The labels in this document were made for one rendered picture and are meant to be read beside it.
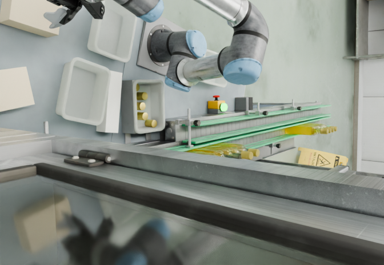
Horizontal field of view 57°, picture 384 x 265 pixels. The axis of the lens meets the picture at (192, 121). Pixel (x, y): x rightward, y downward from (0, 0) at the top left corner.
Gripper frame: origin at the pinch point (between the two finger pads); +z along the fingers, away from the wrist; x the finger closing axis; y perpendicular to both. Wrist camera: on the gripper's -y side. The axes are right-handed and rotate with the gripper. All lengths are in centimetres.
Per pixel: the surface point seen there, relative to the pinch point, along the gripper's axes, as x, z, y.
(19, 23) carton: 6.4, 11.1, 5.1
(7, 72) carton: 22.3, 9.8, 5.8
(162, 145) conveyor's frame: 35, 5, -60
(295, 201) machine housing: 42, -90, 21
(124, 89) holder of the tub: 15.0, 15.0, -42.2
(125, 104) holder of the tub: 21, 15, -44
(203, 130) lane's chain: 24, 5, -86
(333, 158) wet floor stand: 8, 50, -418
